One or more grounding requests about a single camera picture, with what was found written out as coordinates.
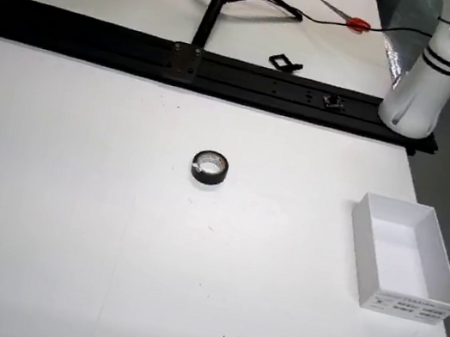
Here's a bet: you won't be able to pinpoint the black tape roll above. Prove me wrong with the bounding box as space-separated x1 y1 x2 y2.
187 147 232 190

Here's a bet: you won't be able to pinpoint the black tripod stand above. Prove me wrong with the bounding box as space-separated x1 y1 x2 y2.
158 0 307 66

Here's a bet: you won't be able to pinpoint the small black bracket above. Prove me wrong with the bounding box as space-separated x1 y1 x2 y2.
267 52 306 77

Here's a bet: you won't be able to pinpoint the black rail joint plate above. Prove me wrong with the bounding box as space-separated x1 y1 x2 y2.
162 40 204 86

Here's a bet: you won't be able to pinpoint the small black rail knob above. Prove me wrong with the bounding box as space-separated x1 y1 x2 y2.
321 92 346 112

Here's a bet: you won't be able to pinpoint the black aluminium rail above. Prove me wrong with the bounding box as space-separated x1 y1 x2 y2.
0 0 450 162

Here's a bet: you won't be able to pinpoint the long black cable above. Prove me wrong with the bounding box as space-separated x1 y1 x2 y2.
231 0 439 44

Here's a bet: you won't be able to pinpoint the white cardboard bin box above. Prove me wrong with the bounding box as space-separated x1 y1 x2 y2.
334 190 450 326

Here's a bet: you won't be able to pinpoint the red handled scissors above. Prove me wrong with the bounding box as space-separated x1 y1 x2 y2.
314 0 375 36

